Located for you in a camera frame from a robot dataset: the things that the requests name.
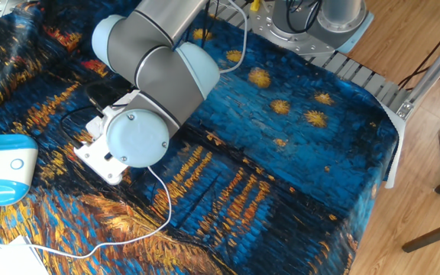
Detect thin white lamp power cord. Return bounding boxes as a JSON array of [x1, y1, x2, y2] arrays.
[[27, 166, 173, 261]]

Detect starry night painting tablecloth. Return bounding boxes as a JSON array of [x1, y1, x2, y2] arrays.
[[0, 0, 400, 275]]

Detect silver robot mounting plate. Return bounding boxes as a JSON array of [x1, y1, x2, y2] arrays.
[[248, 0, 345, 58]]

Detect white paper sheets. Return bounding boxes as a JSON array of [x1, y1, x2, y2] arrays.
[[0, 225, 50, 275]]

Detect thick white power strip cable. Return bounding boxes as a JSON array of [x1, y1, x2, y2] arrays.
[[218, 0, 249, 75]]

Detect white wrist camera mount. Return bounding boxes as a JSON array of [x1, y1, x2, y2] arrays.
[[73, 89, 144, 186]]

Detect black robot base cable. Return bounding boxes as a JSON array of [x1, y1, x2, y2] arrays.
[[283, 0, 323, 34]]

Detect white table corner bracket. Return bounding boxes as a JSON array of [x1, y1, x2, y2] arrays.
[[379, 102, 408, 190]]

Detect aluminium frame beam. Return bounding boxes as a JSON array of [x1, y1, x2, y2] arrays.
[[395, 25, 440, 121]]

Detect thin black floor wires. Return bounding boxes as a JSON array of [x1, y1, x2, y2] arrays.
[[396, 12, 440, 92]]

